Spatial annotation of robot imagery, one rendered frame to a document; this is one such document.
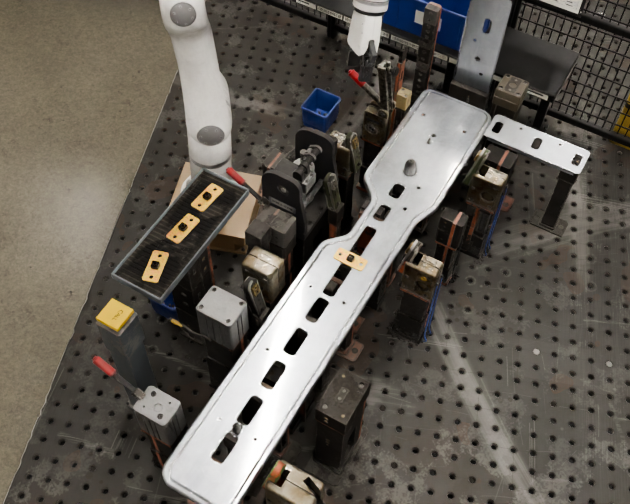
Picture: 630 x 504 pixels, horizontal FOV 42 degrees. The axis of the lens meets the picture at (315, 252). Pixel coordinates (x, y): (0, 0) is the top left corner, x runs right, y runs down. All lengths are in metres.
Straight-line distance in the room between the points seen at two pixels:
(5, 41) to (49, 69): 0.31
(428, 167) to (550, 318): 0.56
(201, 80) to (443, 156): 0.71
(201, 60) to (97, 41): 2.24
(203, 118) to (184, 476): 0.88
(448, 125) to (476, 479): 0.98
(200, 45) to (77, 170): 1.76
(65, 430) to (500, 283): 1.28
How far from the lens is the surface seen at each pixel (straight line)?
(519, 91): 2.48
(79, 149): 3.78
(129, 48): 4.20
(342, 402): 1.87
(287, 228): 2.05
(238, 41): 3.10
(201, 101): 2.12
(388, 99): 2.35
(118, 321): 1.85
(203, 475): 1.85
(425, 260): 2.06
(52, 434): 2.28
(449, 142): 2.38
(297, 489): 1.76
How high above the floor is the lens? 2.73
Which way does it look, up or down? 55 degrees down
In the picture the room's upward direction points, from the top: 2 degrees clockwise
